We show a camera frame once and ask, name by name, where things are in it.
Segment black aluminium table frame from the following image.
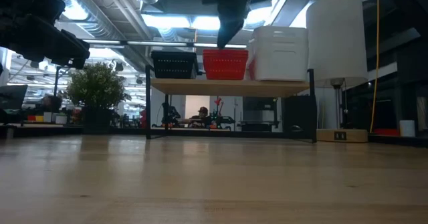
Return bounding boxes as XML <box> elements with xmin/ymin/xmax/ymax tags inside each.
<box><xmin>0</xmin><ymin>123</ymin><xmax>428</xmax><ymax>148</ymax></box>

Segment wooden shelf black metal legs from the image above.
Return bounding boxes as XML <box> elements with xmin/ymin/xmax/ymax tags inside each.
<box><xmin>144</xmin><ymin>64</ymin><xmax>318</xmax><ymax>144</ymax></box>

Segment dark computer monitor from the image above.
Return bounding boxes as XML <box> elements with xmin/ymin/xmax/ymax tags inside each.
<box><xmin>0</xmin><ymin>84</ymin><xmax>29</xmax><ymax>124</ymax></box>

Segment person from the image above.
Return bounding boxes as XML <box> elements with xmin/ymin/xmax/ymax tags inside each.
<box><xmin>188</xmin><ymin>106</ymin><xmax>211</xmax><ymax>129</ymax></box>

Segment yellow power cord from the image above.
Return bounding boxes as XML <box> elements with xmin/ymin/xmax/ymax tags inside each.
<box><xmin>368</xmin><ymin>0</ymin><xmax>383</xmax><ymax>134</ymax></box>

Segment white cup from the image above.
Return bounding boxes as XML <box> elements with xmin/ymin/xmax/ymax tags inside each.
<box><xmin>399</xmin><ymin>119</ymin><xmax>417</xmax><ymax>138</ymax></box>

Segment long ceiling tube light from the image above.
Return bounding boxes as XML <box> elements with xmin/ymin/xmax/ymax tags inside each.
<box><xmin>82</xmin><ymin>39</ymin><xmax>248</xmax><ymax>49</ymax></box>

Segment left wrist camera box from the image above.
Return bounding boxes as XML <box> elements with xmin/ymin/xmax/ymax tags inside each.
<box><xmin>30</xmin><ymin>0</ymin><xmax>67</xmax><ymax>19</ymax></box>

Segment small green potted plant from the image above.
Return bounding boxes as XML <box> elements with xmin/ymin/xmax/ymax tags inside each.
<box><xmin>64</xmin><ymin>62</ymin><xmax>132</xmax><ymax>135</ymax></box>

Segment red low box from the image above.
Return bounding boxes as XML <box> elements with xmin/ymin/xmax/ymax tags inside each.
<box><xmin>373</xmin><ymin>128</ymin><xmax>401</xmax><ymax>138</ymax></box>

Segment white shade wooden table lamp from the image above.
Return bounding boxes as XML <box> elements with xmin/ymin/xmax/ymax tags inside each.
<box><xmin>305</xmin><ymin>0</ymin><xmax>369</xmax><ymax>144</ymax></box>

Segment red slotted plastic basket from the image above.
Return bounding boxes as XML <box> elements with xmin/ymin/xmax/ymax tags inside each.
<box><xmin>203</xmin><ymin>52</ymin><xmax>249</xmax><ymax>81</ymax></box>

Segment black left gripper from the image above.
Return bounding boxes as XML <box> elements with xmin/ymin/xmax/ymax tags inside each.
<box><xmin>0</xmin><ymin>15</ymin><xmax>91</xmax><ymax>70</ymax></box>

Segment black background cabinet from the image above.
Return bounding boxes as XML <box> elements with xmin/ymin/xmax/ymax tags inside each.
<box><xmin>282</xmin><ymin>95</ymin><xmax>314</xmax><ymax>140</ymax></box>

